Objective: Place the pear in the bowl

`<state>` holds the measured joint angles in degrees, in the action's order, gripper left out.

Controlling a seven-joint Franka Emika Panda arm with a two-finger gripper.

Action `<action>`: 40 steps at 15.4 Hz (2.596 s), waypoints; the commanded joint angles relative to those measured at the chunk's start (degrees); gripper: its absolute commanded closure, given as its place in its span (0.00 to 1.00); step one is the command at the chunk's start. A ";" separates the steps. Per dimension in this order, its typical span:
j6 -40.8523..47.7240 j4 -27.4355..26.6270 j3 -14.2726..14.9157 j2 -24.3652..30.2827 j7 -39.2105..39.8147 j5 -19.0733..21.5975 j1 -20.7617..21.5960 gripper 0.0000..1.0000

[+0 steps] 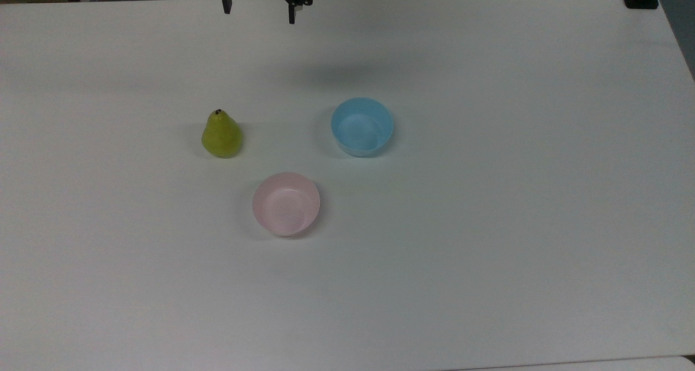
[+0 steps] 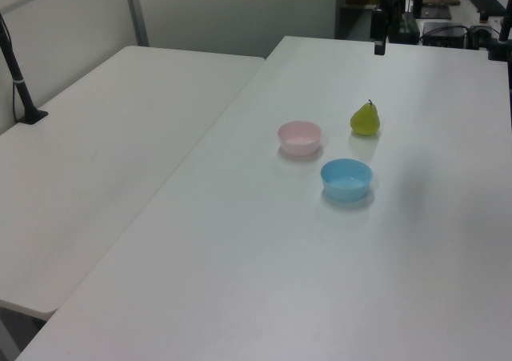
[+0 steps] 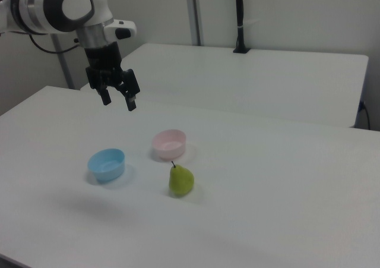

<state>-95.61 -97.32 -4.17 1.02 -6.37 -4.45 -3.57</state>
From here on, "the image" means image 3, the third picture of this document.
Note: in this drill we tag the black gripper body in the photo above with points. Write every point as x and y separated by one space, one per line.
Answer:
102 55

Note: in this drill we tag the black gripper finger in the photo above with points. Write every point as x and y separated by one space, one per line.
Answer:
130 92
104 95

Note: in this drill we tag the green pear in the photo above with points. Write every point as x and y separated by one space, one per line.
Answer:
181 182

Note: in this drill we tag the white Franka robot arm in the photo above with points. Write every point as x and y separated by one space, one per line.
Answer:
74 6

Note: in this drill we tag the pink plastic bowl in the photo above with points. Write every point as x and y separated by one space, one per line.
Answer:
169 152

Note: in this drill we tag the blue plastic bowl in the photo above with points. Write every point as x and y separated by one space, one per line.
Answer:
107 173

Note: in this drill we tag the white side table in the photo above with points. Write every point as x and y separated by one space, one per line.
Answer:
237 80

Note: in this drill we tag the black pole with clamp base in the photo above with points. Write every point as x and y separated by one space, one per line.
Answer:
240 12

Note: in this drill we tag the thin grey metal post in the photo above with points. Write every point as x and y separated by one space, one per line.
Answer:
63 66

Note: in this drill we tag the grey aluminium wall post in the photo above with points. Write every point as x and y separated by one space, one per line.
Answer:
194 12

